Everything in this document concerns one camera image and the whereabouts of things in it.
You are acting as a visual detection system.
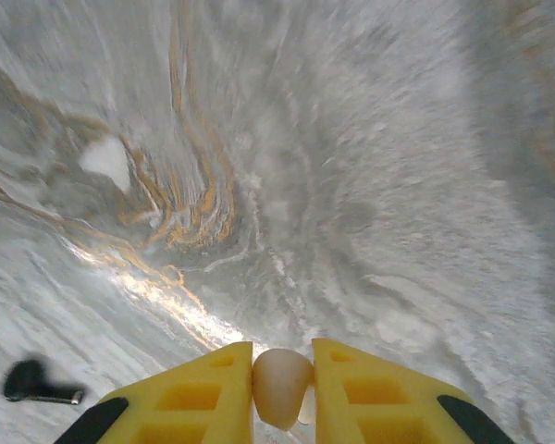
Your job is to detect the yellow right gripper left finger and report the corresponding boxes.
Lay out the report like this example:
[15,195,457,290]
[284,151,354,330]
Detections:
[53,340,254,444]

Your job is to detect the white wireless earbud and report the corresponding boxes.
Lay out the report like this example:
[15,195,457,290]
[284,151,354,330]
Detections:
[252,349,316,434]

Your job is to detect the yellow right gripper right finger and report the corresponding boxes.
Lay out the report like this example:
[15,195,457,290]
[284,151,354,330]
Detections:
[311,338,515,444]

